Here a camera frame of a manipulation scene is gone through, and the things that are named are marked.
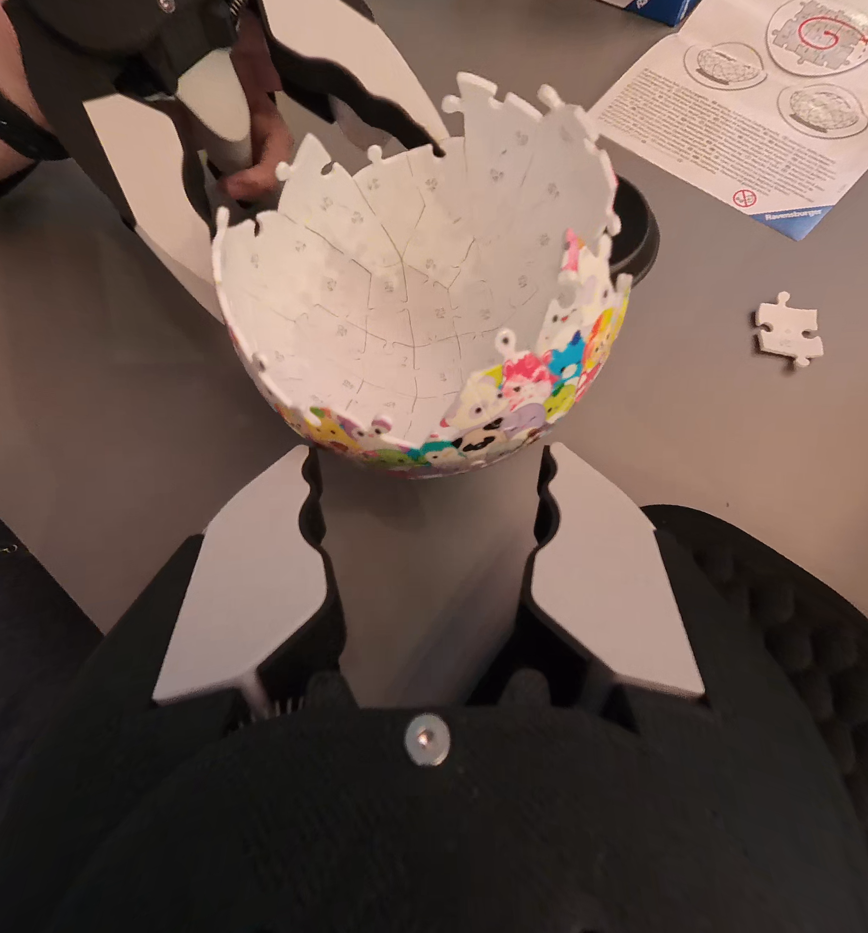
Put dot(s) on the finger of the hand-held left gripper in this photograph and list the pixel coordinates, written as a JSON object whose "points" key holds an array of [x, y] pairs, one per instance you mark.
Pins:
{"points": [[346, 36], [142, 167]]}

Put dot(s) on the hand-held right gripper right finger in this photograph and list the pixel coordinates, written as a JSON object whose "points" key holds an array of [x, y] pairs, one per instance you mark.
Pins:
{"points": [[608, 598]]}

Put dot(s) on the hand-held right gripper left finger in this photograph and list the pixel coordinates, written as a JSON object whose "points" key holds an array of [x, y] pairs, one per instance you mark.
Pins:
{"points": [[259, 590]]}

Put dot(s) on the partly built puzzle ball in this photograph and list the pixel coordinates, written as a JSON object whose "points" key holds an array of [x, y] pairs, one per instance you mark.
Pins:
{"points": [[404, 291]]}

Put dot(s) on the white puzzle piece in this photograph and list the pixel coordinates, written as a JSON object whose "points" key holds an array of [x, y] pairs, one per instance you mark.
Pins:
{"points": [[787, 332]]}

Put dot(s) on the printed puzzle box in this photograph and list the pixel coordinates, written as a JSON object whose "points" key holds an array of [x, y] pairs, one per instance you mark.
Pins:
{"points": [[652, 9]]}

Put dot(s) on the black ball stand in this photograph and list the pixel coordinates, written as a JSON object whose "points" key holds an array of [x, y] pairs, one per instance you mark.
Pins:
{"points": [[638, 226]]}

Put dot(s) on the person's left hand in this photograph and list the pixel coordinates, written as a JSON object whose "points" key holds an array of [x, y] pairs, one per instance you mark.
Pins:
{"points": [[270, 146]]}

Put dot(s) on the black cushioned pad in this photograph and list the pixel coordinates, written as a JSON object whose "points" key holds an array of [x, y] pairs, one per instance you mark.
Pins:
{"points": [[805, 619]]}

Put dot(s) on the folded instruction leaflet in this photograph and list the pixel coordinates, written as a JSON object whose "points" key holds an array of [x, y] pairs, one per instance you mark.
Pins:
{"points": [[732, 109]]}

